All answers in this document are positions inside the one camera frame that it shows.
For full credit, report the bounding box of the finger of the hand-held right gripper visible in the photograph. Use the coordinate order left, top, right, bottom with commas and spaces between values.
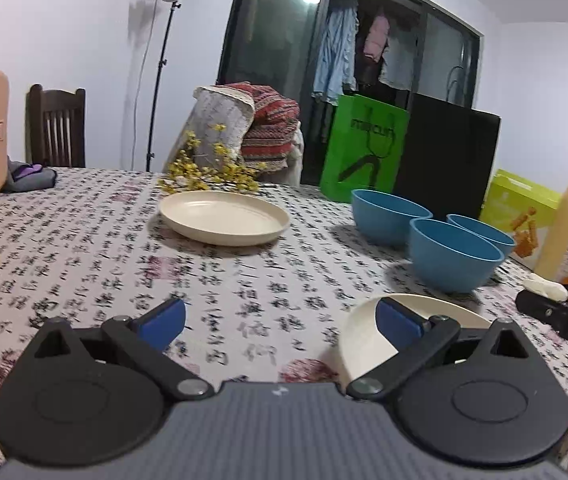
515, 290, 568, 333

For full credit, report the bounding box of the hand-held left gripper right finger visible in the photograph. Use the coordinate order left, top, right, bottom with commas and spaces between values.
346, 296, 530, 404

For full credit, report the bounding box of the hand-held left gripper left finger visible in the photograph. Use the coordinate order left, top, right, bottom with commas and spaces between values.
31, 296, 215, 404

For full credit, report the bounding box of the cream plate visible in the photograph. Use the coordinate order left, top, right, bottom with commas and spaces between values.
159, 190, 291, 247
339, 294, 505, 386

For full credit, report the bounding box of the blue bowl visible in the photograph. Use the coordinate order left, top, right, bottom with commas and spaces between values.
351, 189, 433, 246
446, 213, 516, 256
409, 217, 506, 293

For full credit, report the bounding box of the calligraphy printed tablecloth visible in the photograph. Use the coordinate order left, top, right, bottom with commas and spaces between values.
0, 167, 568, 461

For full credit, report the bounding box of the green snack box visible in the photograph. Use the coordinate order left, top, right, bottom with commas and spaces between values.
479, 169, 563, 271

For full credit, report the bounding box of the yellow flower branch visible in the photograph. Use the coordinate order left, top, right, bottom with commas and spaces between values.
158, 124, 267, 196

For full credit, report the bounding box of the green paper bag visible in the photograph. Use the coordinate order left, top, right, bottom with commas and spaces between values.
320, 94, 411, 204

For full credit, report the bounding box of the black paper bag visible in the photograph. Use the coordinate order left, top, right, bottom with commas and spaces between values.
394, 45, 502, 221

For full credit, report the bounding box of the patterned cloth on chair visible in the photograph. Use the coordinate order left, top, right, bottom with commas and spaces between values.
164, 125, 306, 186

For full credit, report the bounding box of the purple grey cloth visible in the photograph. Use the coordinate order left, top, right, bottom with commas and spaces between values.
3, 157, 58, 193

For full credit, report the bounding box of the white quilted cloth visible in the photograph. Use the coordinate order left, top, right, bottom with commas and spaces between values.
184, 86, 256, 171

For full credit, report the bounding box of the dark wooden chair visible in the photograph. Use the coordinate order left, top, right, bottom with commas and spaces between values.
25, 84, 86, 168

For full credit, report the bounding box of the red patterned cloth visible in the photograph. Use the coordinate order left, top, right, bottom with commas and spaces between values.
224, 82, 301, 173

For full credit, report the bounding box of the white hanging garment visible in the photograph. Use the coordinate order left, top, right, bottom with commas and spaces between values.
379, 25, 417, 92

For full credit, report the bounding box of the light blue hanging shirt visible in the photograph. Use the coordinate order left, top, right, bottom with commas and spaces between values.
312, 5, 360, 106

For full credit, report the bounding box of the pink hanging garment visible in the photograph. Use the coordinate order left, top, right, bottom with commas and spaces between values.
362, 14, 391, 63

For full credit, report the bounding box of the dark sliding glass door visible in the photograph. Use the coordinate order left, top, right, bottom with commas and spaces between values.
216, 0, 482, 196

